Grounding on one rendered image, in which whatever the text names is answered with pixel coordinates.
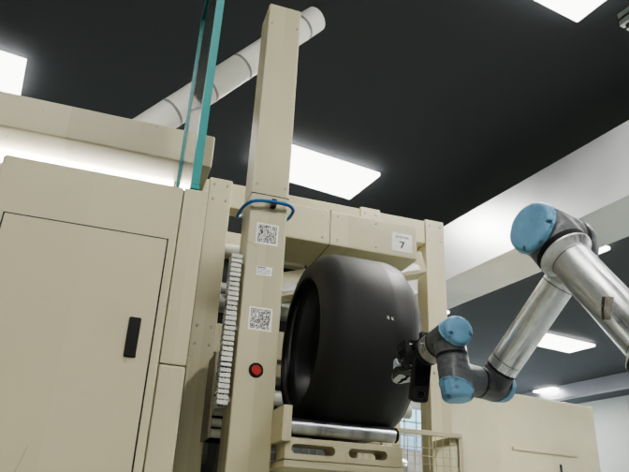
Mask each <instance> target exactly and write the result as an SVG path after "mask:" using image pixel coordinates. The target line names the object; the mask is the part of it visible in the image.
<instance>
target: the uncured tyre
mask: <svg viewBox="0 0 629 472"><path fill-rule="evenodd" d="M350 258H351V259H350ZM355 259H356V260H355ZM391 269H394V270H396V271H398V272H400V271H399V270H398V269H396V268H394V267H392V266H390V265H388V264H386V263H385V262H379V261H373V260H368V259H363V258H352V257H347V256H341V255H328V256H324V257H322V258H320V259H318V260H317V261H315V262H314V263H313V264H311V265H310V266H308V267H307V268H306V270H305V271H304V272H303V274H302V275H301V277H300V280H299V282H298V283H297V286H296V288H295V291H294V294H293V297H292V300H291V304H290V306H289V310H288V314H287V319H286V324H285V333H284V340H283V348H282V359H281V390H282V399H283V404H284V405H292V406H293V409H292V411H293V415H292V418H294V419H304V420H322V421H332V422H342V423H352V424H361V425H371V426H381V427H390V428H394V427H395V426H396V425H397V424H398V423H399V422H400V421H401V419H402V417H403V416H404V414H405V412H406V410H407V408H408V407H409V405H410V403H411V400H409V398H408V395H409V387H410V382H408V383H402V384H396V383H394V382H393V381H392V371H393V362H394V360H395V359H397V360H398V349H397V345H398V344H400V343H401V342H402V341H403V340H404V339H410V340H412V339H414V340H418V339H419V333H420V332H422V329H421V318H420V312H419V307H418V303H417V298H416V295H415V293H414V291H413V290H412V288H411V287H410V285H409V284H408V282H407V280H406V279H405V277H404V276H403V274H402V273H401V272H400V273H401V275H402V277H401V276H399V275H397V274H395V273H394V272H393V271H392V270H391ZM386 314H392V315H395V323H394V322H387V321H386ZM400 362H401V361H400V360H398V363H400Z"/></svg>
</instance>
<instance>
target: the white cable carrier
mask: <svg viewBox="0 0 629 472"><path fill-rule="evenodd" d="M238 258H239V259H238ZM242 265H243V259H242V255H240V254H234V253H232V255H231V257H230V258H229V263H228V266H229V267H228V273H227V275H228V277H227V290H226V297H225V306H224V308H225V310H224V314H223V322H222V323H224V324H223V325H222V328H223V329H222V334H221V338H222V339H221V340H220V343H221V345H220V348H221V349H220V350H219V353H221V354H219V360H218V365H217V369H219V370H217V374H218V376H216V379H218V380H216V383H215V385H217V386H215V390H216V392H215V393H214V395H216V396H215V397H214V401H216V402H214V403H213V406H217V407H225V406H227V404H228V403H229V402H230V397H228V395H227V394H228V393H229V390H228V389H229V384H228V383H230V372H231V368H230V367H231V362H232V358H231V357H232V355H233V352H232V351H233V346H234V343H233V341H234V335H235V331H236V330H237V325H236V322H235V321H236V318H237V317H236V315H237V312H236V311H237V307H236V306H237V305H238V303H237V301H238V299H239V297H238V296H239V292H238V291H239V286H240V283H239V282H240V280H241V279H240V277H241V274H240V272H241V266H242ZM233 281H234V282H233ZM233 305H235V306H233Z"/></svg>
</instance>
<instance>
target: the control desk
mask: <svg viewBox="0 0 629 472"><path fill-rule="evenodd" d="M207 200H208V192H204V191H198V190H194V189H189V188H185V190H183V188H181V187H177V186H171V185H166V184H158V183H152V182H147V181H142V180H137V179H132V178H127V177H123V176H117V175H112V174H107V173H103V172H97V171H92V170H83V169H78V168H73V167H69V166H63V165H58V164H53V163H48V162H43V161H38V160H34V159H28V158H23V157H18V156H14V155H5V156H4V158H3V161H2V165H1V168H0V472H172V469H173V462H174V454H175V447H176V440H177V433H178V425H179V417H180V411H181V402H182V395H183V382H184V374H185V368H184V367H185V365H186V361H187V353H188V346H189V339H190V332H191V324H192V316H193V310H194V302H195V295H196V287H197V274H198V266H199V259H200V252H201V245H202V237H203V230H204V223H205V215H206V208H207Z"/></svg>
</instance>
